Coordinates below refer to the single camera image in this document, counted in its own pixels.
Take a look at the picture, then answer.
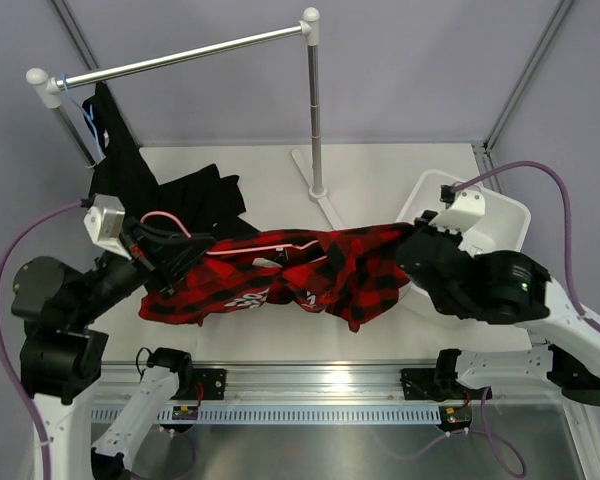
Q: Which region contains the aluminium mounting rail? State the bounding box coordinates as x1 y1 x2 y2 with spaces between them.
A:
43 362 590 406

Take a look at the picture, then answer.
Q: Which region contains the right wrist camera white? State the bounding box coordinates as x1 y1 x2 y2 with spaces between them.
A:
432 185 486 255

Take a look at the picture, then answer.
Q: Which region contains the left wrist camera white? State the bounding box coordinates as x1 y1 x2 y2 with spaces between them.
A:
84 194 131 260

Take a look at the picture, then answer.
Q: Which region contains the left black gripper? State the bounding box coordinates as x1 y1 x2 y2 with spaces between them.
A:
69 215 214 326

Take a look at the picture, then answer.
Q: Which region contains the blue clothes hanger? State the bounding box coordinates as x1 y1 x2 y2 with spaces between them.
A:
61 73 109 164

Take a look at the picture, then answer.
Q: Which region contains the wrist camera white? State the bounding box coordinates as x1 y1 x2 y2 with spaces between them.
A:
84 194 131 260
432 185 486 255

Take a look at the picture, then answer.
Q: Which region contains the silver white clothes rack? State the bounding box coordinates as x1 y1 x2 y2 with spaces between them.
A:
25 7 345 230

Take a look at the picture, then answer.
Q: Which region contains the pink clothes hanger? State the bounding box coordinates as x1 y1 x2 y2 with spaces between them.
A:
139 211 318 256

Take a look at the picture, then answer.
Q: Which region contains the white plastic basket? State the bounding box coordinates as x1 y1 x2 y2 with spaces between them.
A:
397 170 531 256

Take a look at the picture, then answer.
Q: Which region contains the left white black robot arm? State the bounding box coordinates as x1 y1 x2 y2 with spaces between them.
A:
11 207 226 479

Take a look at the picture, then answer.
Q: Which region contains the slotted cable duct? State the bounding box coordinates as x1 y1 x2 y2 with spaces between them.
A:
89 404 444 426

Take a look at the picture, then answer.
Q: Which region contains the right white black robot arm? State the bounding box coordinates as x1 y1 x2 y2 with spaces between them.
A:
396 219 600 407

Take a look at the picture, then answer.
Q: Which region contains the red black plaid shirt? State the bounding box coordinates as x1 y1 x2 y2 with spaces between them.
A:
139 223 414 332

